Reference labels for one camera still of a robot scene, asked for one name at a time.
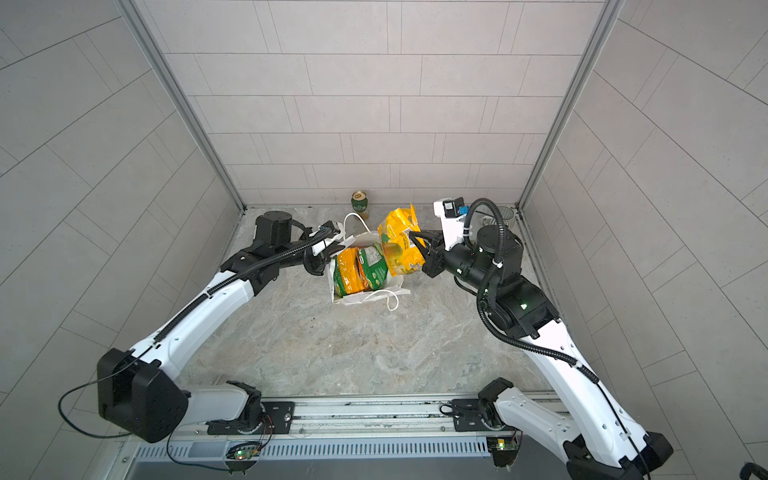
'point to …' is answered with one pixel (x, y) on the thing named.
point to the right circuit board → (503, 448)
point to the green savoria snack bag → (374, 265)
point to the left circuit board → (244, 451)
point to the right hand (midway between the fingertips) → (410, 236)
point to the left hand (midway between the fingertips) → (347, 239)
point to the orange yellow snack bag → (350, 271)
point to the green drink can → (359, 201)
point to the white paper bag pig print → (391, 291)
